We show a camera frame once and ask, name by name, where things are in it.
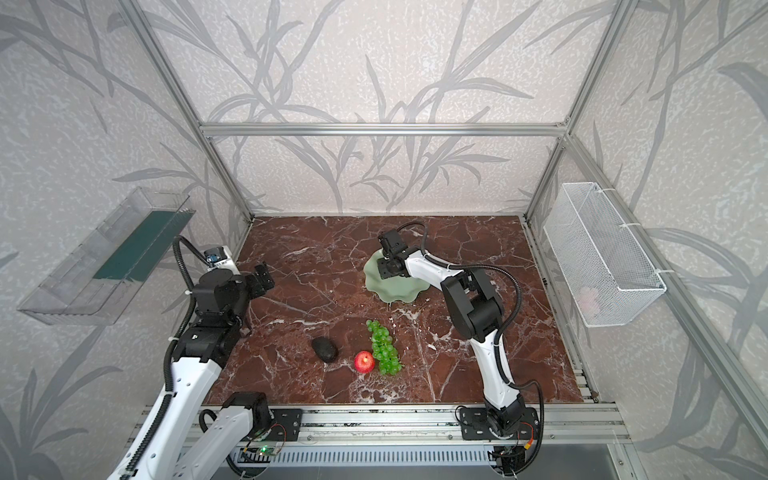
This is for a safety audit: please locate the green fake grape bunch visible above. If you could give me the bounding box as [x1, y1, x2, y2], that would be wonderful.
[366, 320, 402, 375]

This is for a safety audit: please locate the dark fake avocado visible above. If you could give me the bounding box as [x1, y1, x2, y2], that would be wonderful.
[311, 337, 339, 364]

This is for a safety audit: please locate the red fake apple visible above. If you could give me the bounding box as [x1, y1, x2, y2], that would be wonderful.
[353, 351, 376, 374]

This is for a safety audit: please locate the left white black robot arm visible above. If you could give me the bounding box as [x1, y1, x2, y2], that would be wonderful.
[110, 261, 274, 479]

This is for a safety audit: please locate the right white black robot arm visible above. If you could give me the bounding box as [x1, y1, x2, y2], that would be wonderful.
[377, 228, 544, 441]

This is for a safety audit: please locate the green scalloped fruit bowl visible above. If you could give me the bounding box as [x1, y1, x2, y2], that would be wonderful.
[363, 249, 431, 304]

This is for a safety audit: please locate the small green circuit board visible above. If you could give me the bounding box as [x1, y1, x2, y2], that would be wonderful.
[241, 445, 283, 463]

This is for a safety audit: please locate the pink object in basket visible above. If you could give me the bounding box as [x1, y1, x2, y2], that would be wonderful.
[576, 286, 601, 322]

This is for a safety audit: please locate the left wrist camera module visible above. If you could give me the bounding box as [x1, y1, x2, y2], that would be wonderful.
[203, 245, 240, 275]

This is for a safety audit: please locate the clear plastic wall tray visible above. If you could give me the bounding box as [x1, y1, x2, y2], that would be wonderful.
[18, 187, 195, 326]

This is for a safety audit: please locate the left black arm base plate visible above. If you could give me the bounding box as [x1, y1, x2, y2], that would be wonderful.
[264, 408, 304, 443]

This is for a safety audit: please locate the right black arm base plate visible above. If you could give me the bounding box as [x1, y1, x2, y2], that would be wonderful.
[454, 405, 541, 442]

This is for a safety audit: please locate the white wire mesh basket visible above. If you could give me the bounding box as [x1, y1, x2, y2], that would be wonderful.
[544, 182, 667, 328]

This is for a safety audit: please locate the aluminium front rail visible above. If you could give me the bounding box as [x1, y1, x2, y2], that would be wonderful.
[128, 403, 631, 448]

